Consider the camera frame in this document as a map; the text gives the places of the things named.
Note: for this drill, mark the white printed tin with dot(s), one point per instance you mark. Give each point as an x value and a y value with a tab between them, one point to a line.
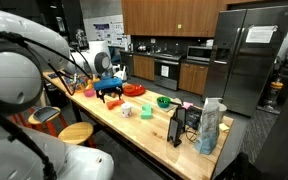
126	110

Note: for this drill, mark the orange-legged stool with grey pan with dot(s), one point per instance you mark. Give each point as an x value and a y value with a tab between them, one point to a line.
32	120

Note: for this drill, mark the silver microwave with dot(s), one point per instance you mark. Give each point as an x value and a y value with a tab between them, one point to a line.
199	53

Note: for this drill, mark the pink bowl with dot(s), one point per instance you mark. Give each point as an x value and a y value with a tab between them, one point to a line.
89	93

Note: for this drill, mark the yellow and grey vacuum cleaner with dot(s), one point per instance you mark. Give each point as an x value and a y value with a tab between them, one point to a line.
273	93

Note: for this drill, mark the wooden upper kitchen cabinets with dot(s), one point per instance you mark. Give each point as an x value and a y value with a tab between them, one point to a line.
170	16

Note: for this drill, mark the grey dustpan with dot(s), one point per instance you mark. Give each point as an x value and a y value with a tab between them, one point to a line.
45	113

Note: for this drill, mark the white cup with sticks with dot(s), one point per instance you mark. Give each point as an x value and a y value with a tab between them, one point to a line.
121	75

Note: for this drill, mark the wall posters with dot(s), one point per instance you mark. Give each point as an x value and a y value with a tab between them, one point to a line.
112	31

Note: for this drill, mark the clear bag of colourful blocks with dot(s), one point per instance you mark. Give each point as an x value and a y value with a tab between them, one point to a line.
79	82

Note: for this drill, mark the wooden cabinet above refrigerator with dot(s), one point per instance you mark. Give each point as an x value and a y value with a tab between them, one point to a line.
260	2

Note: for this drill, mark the wide wooden lower cabinet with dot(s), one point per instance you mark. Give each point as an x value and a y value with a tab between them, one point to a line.
193	77

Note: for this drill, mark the black and steel oven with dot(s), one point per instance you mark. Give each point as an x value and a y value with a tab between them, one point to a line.
166	81

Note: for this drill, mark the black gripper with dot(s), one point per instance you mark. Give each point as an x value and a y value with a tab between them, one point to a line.
109	92

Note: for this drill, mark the green sticker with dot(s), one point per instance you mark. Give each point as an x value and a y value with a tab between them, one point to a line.
179	26

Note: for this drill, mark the white paper sheet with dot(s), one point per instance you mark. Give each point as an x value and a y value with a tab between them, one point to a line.
260	34

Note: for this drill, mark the yellow sticky note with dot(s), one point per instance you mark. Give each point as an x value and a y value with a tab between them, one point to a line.
224	127

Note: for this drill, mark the pink sticky note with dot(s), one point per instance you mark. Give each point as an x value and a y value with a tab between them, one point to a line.
187	105

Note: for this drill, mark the narrow wooden lower cabinet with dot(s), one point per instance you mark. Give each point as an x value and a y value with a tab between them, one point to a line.
144	67

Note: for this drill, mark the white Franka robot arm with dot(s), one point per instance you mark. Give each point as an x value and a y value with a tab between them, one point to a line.
10	76

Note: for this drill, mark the dark dishwasher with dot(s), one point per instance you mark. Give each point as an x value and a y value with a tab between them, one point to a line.
127	63

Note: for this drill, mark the stainless steel refrigerator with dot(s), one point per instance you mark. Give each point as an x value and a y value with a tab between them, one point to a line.
250	66

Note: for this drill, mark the green bowl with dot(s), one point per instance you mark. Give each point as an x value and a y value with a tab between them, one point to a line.
163	102

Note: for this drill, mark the white stack on microwave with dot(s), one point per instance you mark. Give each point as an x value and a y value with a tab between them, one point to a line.
209	43

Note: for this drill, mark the orange foam block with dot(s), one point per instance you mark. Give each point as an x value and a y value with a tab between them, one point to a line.
112	105

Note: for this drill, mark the plain white cup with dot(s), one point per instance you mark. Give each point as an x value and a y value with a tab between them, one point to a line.
223	111

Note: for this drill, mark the black electronics box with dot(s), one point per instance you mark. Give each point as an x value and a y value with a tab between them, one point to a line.
194	117

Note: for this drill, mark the small black phone on stand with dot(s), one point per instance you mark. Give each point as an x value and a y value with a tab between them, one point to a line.
181	115

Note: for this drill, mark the red plate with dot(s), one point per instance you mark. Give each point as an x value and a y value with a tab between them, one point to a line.
137	92

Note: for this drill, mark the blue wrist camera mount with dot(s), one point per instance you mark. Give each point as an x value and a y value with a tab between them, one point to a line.
107	83

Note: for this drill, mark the white and blue paper bag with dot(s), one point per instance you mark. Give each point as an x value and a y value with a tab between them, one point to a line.
208	126

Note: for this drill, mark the round all-wood stool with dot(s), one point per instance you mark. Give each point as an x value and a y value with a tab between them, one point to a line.
75	132

